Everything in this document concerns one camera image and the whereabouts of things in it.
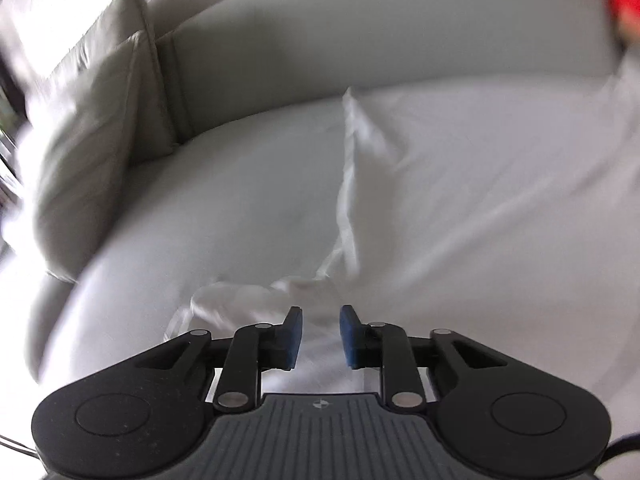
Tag red folded garment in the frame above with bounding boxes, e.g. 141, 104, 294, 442
608, 0, 640, 44

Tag front beige throw pillow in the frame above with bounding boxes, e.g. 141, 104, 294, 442
19, 29, 166, 281

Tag beige throw pillow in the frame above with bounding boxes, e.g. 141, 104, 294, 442
19, 29, 166, 281
26, 0, 177, 165

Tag grey fabric sofa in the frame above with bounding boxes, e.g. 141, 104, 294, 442
0, 0, 640, 396

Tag rear beige throw pillow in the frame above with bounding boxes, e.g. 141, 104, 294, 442
26, 0, 177, 165

